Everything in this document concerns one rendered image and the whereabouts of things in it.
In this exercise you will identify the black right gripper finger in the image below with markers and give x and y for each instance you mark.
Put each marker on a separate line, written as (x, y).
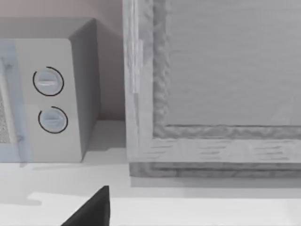
(97, 209)

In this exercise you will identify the round microwave knob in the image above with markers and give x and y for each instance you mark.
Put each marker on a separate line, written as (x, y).
(53, 119)
(48, 80)

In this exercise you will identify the pale microwave oven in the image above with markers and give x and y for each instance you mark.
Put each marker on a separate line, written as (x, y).
(77, 94)

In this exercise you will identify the pale microwave door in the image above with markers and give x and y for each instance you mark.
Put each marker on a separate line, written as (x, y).
(11, 94)

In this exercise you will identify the pale wooden cupboard door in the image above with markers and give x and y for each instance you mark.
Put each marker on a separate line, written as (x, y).
(235, 66)

